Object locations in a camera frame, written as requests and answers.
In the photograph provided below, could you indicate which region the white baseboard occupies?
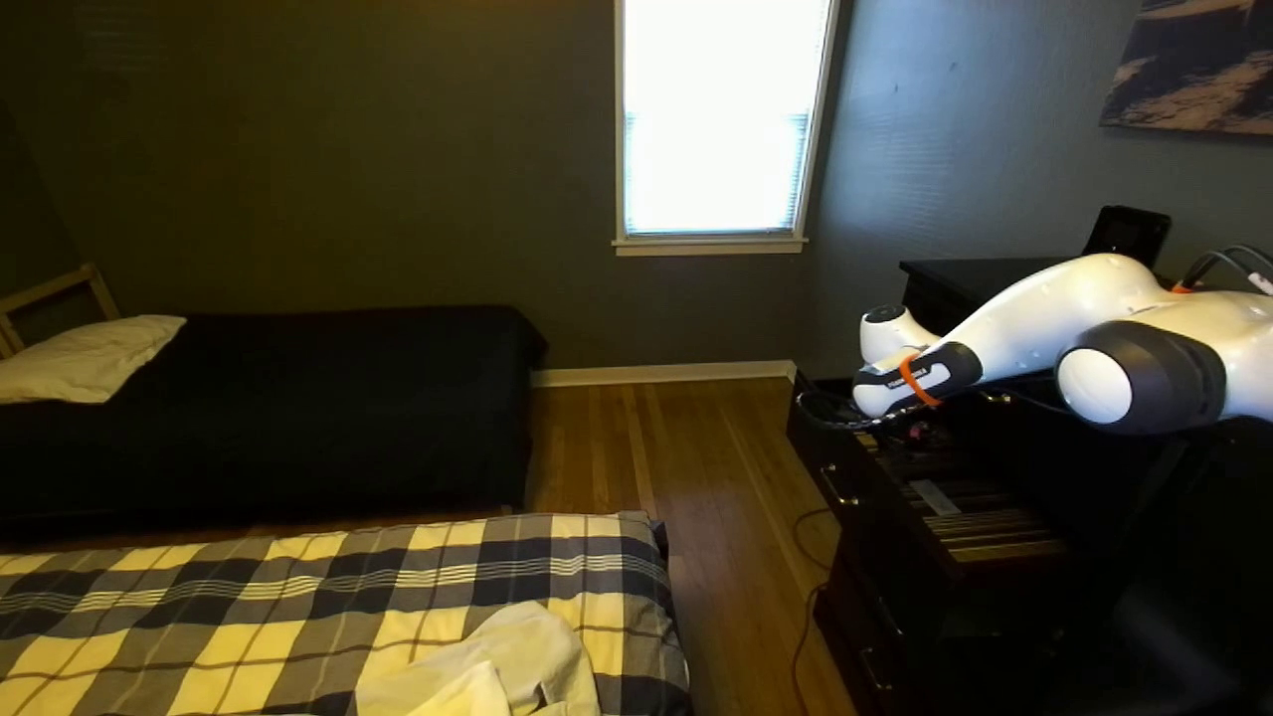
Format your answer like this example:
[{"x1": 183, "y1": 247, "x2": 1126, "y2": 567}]
[{"x1": 531, "y1": 359, "x2": 800, "y2": 394}]

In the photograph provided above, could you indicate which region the bright white-framed window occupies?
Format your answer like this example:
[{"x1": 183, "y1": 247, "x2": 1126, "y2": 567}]
[{"x1": 610, "y1": 0, "x2": 849, "y2": 263}]

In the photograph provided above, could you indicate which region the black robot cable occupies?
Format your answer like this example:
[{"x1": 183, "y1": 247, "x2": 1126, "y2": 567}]
[{"x1": 1170, "y1": 237, "x2": 1273, "y2": 298}]

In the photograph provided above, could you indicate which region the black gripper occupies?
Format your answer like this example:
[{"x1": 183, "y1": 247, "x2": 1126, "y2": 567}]
[{"x1": 860, "y1": 394, "x2": 980, "y2": 467}]

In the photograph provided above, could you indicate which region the thin black floor cable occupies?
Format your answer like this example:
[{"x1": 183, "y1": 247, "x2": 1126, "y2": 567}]
[{"x1": 786, "y1": 505, "x2": 849, "y2": 716}]

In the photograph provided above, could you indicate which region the small black box-shaped object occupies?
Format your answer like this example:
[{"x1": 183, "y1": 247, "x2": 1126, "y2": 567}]
[{"x1": 1084, "y1": 204, "x2": 1174, "y2": 271}]

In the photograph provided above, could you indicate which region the wall painting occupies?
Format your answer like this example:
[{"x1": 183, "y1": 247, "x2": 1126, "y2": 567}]
[{"x1": 1098, "y1": 0, "x2": 1273, "y2": 144}]

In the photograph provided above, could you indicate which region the plaid cloth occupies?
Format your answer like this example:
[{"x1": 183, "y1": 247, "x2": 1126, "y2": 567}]
[{"x1": 0, "y1": 509, "x2": 698, "y2": 716}]

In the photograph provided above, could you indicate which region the black desk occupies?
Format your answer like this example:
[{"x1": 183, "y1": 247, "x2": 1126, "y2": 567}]
[{"x1": 788, "y1": 249, "x2": 1273, "y2": 716}]

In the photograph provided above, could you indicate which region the light wooden headboard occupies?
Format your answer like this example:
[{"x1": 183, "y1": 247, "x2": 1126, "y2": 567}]
[{"x1": 0, "y1": 259, "x2": 124, "y2": 359}]

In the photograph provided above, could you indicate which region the crumpled grey white cloth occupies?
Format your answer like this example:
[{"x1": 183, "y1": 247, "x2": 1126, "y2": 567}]
[{"x1": 349, "y1": 595, "x2": 605, "y2": 716}]

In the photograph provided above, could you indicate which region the white pillow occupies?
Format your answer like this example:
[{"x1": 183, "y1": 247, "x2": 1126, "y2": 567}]
[{"x1": 0, "y1": 310, "x2": 193, "y2": 410}]

